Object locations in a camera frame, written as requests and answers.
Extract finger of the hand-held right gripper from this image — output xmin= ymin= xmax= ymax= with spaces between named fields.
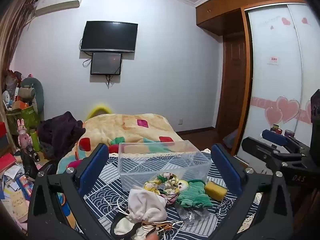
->
xmin=241 ymin=137 xmax=311 ymax=174
xmin=261 ymin=129 xmax=311 ymax=156

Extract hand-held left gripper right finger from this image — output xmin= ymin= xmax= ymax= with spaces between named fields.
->
xmin=211 ymin=143 xmax=294 ymax=240

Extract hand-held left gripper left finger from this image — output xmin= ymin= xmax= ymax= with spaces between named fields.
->
xmin=27 ymin=143 xmax=118 ymax=240

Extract yellow sponge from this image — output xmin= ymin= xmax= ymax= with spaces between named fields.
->
xmin=204 ymin=181 xmax=228 ymax=201

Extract green cloth doll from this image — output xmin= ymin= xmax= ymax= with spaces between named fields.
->
xmin=174 ymin=179 xmax=214 ymax=209

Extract white drawstring cloth pouch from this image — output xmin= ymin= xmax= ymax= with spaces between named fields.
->
xmin=114 ymin=185 xmax=168 ymax=238

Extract floral fabric scrunchie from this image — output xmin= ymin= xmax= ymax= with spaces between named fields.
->
xmin=143 ymin=172 xmax=181 ymax=205

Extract clear plastic storage box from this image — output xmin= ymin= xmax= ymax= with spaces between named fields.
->
xmin=118 ymin=141 xmax=213 ymax=192

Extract dark purple clothes heap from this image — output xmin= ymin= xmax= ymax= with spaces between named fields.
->
xmin=37 ymin=111 xmax=86 ymax=159

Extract yellow fleece patchwork blanket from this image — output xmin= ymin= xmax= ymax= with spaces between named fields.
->
xmin=56 ymin=114 xmax=184 ymax=175

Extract white heart sliding wardrobe door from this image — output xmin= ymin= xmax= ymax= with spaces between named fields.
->
xmin=287 ymin=2 xmax=320 ymax=150
xmin=244 ymin=4 xmax=302 ymax=165

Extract yellow hoop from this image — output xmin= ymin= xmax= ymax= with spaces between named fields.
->
xmin=86 ymin=105 xmax=113 ymax=120

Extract clear plastic bag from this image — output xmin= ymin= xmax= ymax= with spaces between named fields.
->
xmin=175 ymin=202 xmax=211 ymax=224

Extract black bag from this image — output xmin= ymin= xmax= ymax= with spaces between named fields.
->
xmin=21 ymin=150 xmax=58 ymax=181

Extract green bottle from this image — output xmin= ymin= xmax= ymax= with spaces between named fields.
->
xmin=30 ymin=128 xmax=41 ymax=153

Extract brown wooden door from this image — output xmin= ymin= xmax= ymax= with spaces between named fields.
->
xmin=216 ymin=33 xmax=248 ymax=131

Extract pink rabbit figure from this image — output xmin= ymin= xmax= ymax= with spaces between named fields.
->
xmin=16 ymin=118 xmax=31 ymax=151

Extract green paper bag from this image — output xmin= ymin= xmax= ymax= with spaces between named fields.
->
xmin=6 ymin=104 xmax=42 ymax=131

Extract pile of papers and cards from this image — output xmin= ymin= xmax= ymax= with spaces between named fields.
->
xmin=0 ymin=159 xmax=36 ymax=230

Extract red book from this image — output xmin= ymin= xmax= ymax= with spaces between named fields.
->
xmin=0 ymin=153 xmax=17 ymax=173

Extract bundle of coloured threads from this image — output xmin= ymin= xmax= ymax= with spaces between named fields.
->
xmin=141 ymin=220 xmax=176 ymax=233

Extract green bag of clutter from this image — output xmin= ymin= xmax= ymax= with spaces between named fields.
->
xmin=18 ymin=76 xmax=45 ymax=116

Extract wooden overhead cabinets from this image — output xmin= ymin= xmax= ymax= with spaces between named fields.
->
xmin=195 ymin=0 xmax=308 ymax=37

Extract brown striped curtain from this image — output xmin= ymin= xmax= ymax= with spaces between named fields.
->
xmin=0 ymin=0 xmax=38 ymax=110

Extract white air conditioner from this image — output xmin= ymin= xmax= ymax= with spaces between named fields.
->
xmin=35 ymin=0 xmax=84 ymax=18

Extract beaded chain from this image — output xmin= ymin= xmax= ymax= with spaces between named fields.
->
xmin=215 ymin=198 xmax=232 ymax=218

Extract black camera lens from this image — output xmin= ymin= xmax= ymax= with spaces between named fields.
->
xmin=24 ymin=144 xmax=41 ymax=163

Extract small black wall monitor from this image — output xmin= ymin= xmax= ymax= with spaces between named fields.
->
xmin=90 ymin=52 xmax=123 ymax=76

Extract black wall television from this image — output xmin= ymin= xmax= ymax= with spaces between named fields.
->
xmin=80 ymin=21 xmax=139 ymax=54

